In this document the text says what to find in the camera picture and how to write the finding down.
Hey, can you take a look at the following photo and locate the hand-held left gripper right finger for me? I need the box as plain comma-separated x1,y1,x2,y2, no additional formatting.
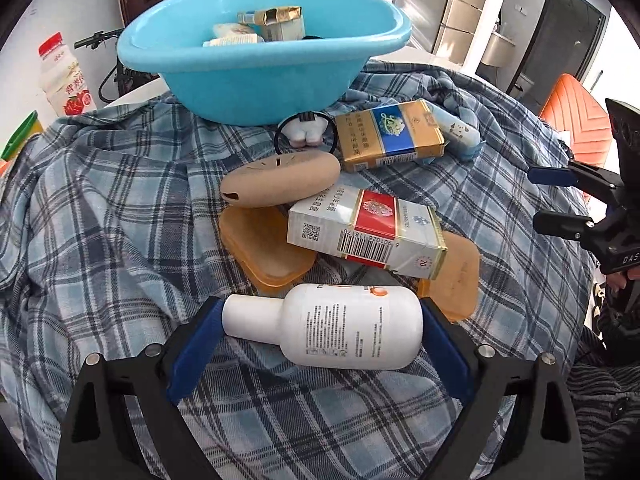
421,296,586,480

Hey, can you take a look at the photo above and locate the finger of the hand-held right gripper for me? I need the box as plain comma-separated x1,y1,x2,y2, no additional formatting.
532,210,609,250
527,160,626,197

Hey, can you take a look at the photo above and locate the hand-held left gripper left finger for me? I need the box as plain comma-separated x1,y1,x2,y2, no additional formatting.
56,296,224,480

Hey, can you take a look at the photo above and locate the white plastic bottle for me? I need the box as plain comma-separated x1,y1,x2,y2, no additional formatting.
221,283,425,371

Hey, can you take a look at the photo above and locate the blue plastic basin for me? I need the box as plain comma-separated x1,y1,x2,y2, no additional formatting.
116,0,413,126

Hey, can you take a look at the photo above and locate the beige green-print box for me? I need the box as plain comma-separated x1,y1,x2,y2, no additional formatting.
252,6,306,42

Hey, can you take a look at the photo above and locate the person's right hand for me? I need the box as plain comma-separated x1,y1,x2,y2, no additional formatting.
607,265,640,295

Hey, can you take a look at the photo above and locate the orange chair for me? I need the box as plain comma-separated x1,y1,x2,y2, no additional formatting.
539,73,615,168

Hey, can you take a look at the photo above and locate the dark grey door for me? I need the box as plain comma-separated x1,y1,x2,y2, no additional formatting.
505,0,607,111

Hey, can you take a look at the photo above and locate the white washbasin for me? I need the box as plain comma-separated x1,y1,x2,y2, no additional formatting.
479,29,517,69

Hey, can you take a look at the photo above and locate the blue plaid cloth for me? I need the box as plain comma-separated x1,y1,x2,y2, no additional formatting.
0,57,598,480

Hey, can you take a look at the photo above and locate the red white cigarette box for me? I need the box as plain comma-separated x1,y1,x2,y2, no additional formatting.
286,185,447,281

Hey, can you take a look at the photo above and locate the blue gold cigarette box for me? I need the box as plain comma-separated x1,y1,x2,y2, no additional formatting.
334,99,446,173

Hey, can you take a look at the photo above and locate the person's striped cardigan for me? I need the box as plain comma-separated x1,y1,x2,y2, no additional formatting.
567,360,640,480

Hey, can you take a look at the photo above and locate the beige refrigerator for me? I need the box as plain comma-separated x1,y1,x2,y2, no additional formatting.
432,0,497,66

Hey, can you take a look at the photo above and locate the beige oval case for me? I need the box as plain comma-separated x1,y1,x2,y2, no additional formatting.
220,151,342,209

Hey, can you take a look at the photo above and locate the green yellow plastic item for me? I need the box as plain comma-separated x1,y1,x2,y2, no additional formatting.
0,110,45,162

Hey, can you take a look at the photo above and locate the black electric bike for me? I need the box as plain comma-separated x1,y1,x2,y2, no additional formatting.
74,29,162,104

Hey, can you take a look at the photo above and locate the red-capped milk drink bottle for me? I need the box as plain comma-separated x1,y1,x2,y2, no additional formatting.
38,32,97,117

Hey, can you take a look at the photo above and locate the black hair tie white charm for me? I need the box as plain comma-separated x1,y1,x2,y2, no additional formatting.
274,111,341,156

